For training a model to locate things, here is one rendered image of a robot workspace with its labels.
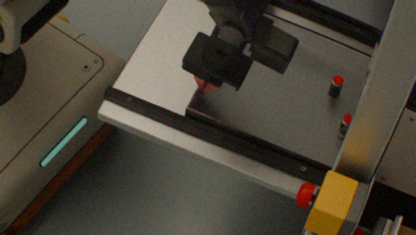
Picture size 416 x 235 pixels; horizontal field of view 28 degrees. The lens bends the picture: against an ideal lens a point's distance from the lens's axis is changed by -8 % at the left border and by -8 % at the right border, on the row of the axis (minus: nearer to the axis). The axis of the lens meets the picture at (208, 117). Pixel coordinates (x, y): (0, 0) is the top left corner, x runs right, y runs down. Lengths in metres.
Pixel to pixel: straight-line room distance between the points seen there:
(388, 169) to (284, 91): 0.34
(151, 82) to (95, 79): 0.76
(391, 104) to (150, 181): 1.36
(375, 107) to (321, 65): 0.43
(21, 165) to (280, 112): 0.84
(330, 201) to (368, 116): 0.14
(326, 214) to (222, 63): 0.30
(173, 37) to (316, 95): 0.28
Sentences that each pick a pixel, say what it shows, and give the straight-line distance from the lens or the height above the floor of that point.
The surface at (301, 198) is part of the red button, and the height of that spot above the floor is 1.01.
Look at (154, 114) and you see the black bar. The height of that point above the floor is 0.89.
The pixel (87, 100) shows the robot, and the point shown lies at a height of 0.27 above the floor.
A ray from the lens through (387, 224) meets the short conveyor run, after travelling 1.39.
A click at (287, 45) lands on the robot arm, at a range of 1.33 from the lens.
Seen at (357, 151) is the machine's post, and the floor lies 1.07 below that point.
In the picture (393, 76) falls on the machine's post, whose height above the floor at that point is 1.25.
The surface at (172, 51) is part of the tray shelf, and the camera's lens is 1.57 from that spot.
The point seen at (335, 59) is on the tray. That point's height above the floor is 0.88.
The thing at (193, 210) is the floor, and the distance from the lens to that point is 2.41.
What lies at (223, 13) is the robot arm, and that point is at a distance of 1.25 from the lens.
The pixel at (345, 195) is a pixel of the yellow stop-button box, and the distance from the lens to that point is 1.28.
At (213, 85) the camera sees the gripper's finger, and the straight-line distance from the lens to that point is 1.43.
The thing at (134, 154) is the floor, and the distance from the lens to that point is 2.49.
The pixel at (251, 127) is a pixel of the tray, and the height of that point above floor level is 0.88.
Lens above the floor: 2.10
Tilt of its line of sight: 55 degrees down
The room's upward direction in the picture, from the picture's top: 10 degrees clockwise
